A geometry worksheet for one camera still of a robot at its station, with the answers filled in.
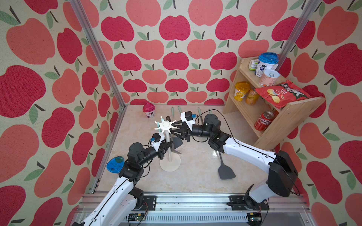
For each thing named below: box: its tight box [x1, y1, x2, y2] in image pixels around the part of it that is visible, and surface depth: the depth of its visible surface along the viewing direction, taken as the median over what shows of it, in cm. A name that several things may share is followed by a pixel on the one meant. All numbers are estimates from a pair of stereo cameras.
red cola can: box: [254, 111, 275, 132], surface depth 74 cm
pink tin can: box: [258, 69, 281, 88], surface depth 70 cm
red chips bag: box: [254, 80, 313, 109], surface depth 64 cm
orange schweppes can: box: [245, 88, 260, 106], surface depth 92 cm
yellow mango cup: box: [233, 80, 251, 102], surface depth 92 cm
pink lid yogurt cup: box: [142, 102, 157, 119], surface depth 110 cm
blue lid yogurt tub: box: [254, 52, 280, 78], surface depth 72 cm
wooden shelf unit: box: [222, 56, 326, 150], surface depth 77 cm
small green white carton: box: [247, 59, 259, 71], surface depth 81 cm
